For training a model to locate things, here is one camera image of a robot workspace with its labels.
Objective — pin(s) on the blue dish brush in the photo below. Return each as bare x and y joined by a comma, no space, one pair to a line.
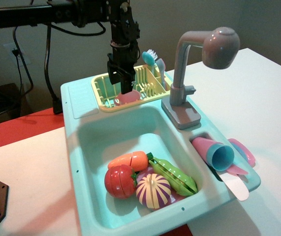
150,57

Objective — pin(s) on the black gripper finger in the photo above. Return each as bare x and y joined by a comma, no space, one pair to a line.
113,73
127,80

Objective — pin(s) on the white toy knife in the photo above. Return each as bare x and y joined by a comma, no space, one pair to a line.
235,185

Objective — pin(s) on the teal toy sink unit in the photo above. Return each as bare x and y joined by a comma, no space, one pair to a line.
95,137

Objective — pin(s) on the blue plate at side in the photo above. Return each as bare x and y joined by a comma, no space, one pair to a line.
241,152

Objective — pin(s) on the orange toy carrot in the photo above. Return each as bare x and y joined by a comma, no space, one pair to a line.
137,160

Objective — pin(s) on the green toy pea pod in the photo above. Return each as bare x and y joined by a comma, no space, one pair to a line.
183,184

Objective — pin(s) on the pink tumbler cup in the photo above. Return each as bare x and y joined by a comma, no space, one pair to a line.
206,148

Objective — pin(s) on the pink toy spoon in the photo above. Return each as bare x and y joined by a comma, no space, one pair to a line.
235,170

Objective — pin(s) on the blue tumbler cup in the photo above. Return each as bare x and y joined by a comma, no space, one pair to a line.
220,156

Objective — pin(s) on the purple striped toy onion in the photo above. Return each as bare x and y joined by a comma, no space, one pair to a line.
153,191

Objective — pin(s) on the yellow drying rack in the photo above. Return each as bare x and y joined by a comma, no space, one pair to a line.
147,82

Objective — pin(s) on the grey toy faucet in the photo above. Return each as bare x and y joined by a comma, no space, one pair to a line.
219,49

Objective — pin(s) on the pink toy cup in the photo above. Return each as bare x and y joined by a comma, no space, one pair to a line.
129,97

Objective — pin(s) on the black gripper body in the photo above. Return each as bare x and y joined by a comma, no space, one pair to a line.
123,56

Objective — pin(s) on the red toy tomato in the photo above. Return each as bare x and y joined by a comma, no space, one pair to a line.
120,181

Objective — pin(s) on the light blue toy fork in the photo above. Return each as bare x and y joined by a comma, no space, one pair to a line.
161,66

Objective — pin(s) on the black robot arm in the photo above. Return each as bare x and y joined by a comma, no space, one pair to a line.
124,30

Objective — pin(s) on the white wall outlet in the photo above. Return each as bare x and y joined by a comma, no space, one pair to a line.
14,55

